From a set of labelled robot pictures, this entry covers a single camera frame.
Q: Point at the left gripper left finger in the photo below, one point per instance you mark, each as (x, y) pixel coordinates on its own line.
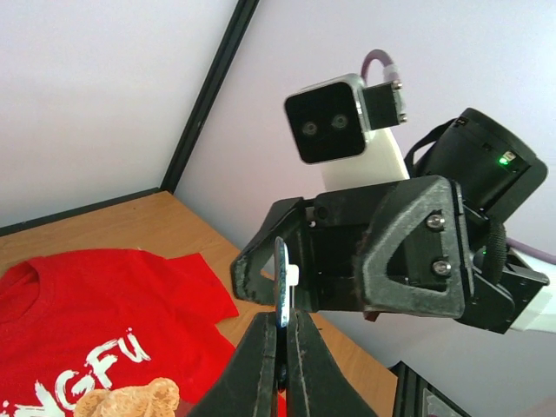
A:
(247, 386)

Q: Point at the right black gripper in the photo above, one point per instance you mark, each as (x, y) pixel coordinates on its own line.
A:
(398, 247)

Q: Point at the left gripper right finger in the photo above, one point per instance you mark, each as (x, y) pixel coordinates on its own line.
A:
(315, 384)

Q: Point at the blue round brooch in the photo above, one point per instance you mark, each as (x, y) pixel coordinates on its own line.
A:
(286, 278)

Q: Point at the red kungfu bear t-shirt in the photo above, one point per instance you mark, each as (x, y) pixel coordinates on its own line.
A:
(111, 332)

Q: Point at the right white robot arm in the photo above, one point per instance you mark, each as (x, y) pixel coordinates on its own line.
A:
(496, 173)

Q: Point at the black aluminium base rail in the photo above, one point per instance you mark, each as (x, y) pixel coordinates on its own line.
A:
(417, 397)

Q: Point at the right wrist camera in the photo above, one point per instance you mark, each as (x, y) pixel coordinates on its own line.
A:
(332, 120)

